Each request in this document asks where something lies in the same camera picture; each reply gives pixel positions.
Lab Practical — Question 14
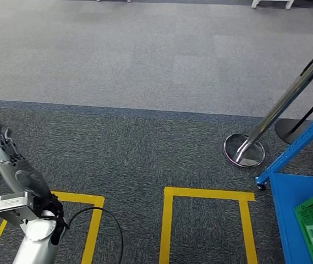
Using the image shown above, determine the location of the white furniture base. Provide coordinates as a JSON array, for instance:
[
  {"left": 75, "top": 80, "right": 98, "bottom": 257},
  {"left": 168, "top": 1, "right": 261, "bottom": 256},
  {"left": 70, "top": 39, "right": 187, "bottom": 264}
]
[{"left": 251, "top": 0, "right": 295, "bottom": 10}]

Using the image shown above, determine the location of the chrome stanchion post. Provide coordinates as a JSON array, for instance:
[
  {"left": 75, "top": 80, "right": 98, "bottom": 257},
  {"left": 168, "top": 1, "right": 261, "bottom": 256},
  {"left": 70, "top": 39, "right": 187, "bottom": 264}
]
[{"left": 224, "top": 55, "right": 313, "bottom": 168}]

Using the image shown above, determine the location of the yellow floor tape square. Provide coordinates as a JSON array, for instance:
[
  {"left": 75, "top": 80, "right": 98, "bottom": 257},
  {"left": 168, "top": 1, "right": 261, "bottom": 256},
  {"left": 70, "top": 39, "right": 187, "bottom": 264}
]
[
  {"left": 0, "top": 191, "right": 105, "bottom": 264},
  {"left": 159, "top": 186, "right": 258, "bottom": 264}
]

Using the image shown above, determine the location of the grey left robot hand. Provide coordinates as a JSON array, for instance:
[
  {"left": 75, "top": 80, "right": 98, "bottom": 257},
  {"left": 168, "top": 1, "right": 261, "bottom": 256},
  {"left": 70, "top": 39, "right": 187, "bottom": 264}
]
[{"left": 0, "top": 116, "right": 53, "bottom": 199}]

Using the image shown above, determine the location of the blue metal shelf rack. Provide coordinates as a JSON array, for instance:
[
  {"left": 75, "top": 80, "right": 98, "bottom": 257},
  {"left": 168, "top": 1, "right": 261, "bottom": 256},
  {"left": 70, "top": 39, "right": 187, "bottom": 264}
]
[{"left": 255, "top": 106, "right": 313, "bottom": 264}]

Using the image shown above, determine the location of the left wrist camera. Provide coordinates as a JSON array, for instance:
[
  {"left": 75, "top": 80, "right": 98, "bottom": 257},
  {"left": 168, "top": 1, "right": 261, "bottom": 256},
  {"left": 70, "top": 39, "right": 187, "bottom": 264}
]
[{"left": 0, "top": 191, "right": 42, "bottom": 227}]

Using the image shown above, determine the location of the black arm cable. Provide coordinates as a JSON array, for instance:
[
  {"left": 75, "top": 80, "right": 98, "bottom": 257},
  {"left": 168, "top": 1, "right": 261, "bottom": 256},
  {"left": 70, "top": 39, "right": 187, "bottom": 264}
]
[{"left": 67, "top": 206, "right": 124, "bottom": 264}]

